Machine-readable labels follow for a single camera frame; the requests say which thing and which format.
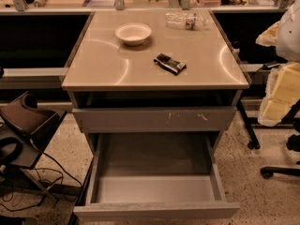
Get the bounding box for black office chair base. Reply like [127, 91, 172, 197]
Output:
[261, 119, 300, 179]

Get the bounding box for black table leg with caster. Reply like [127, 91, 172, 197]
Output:
[236, 100, 261, 149]

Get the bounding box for black cables on floor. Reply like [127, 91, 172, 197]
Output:
[0, 147, 83, 213]

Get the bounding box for grey top drawer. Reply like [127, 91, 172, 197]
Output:
[72, 106, 236, 133]

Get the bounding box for black power adapter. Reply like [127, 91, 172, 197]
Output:
[262, 61, 280, 70]

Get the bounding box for white paper bowl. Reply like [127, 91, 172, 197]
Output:
[115, 23, 152, 46]

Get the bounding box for clear plastic water bottle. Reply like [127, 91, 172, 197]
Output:
[165, 11, 209, 31]

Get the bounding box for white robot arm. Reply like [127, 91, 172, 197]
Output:
[256, 0, 300, 127]

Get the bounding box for grey drawer cabinet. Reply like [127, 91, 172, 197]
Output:
[62, 9, 248, 145]

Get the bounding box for white wrapped gripper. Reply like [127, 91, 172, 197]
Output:
[256, 22, 300, 127]

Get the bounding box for black snack wrapper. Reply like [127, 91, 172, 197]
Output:
[154, 53, 187, 76]

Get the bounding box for grey drawer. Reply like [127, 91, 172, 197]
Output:
[74, 132, 239, 221]
[72, 106, 236, 133]

